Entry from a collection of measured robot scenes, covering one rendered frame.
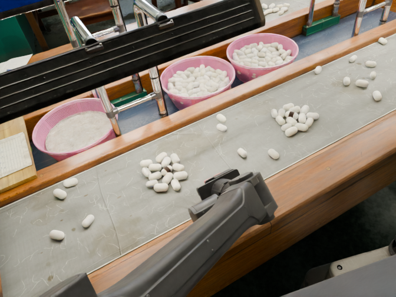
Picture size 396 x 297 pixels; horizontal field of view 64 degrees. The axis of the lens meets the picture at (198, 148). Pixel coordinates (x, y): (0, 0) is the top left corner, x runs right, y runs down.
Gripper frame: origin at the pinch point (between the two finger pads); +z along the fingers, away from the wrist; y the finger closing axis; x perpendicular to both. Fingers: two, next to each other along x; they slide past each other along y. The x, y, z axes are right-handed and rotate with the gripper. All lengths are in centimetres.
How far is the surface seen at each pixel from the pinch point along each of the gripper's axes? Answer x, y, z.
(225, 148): -5.3, -11.0, 8.9
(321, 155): 4.2, -28.4, -6.5
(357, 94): -3, -58, 6
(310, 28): -31, -84, 46
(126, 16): -143, -67, 291
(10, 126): -36, 41, 40
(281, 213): 9.3, -9.4, -12.7
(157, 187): -4.6, 11.2, 5.1
